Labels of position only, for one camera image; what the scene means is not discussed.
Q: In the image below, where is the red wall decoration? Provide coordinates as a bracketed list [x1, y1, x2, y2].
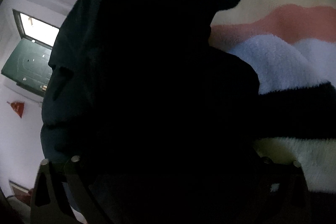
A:
[7, 101, 25, 118]

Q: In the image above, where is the pink Hello Kitty blanket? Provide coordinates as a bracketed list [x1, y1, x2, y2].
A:
[210, 0, 335, 193]

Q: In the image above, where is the green door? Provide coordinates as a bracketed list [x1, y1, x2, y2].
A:
[1, 38, 52, 97]

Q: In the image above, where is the black hooded jacket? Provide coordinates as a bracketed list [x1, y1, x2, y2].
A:
[41, 0, 259, 223]

